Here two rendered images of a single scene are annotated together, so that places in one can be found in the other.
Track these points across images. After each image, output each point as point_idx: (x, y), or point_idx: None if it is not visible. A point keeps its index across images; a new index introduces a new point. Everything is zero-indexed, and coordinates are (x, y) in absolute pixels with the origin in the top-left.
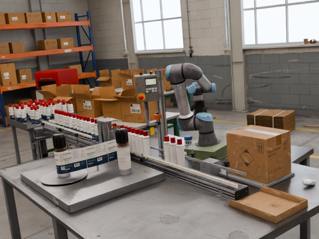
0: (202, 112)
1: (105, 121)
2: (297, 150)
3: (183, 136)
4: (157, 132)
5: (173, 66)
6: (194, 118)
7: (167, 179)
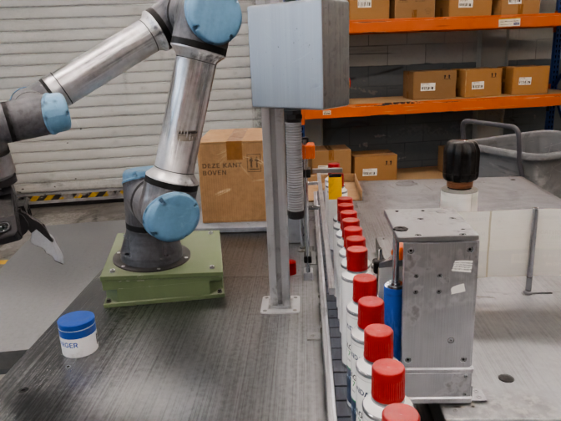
0: (132, 170)
1: (451, 210)
2: (66, 230)
3: (82, 324)
4: (308, 202)
5: None
6: None
7: (370, 252)
